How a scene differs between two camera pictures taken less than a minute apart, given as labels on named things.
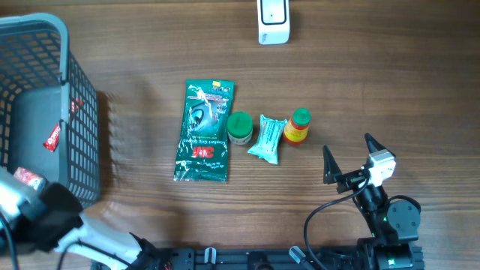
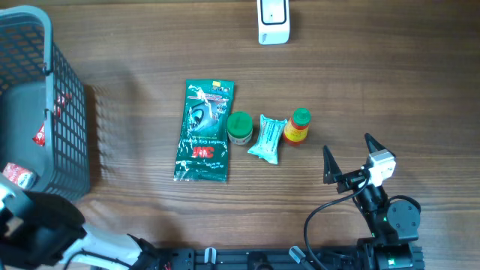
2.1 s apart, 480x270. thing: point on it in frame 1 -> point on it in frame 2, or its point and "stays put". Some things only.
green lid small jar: x=239 y=127 stays put
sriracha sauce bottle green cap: x=301 y=116 stays put
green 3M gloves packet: x=202 y=155 stays put
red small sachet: x=52 y=142 -> x=40 y=137
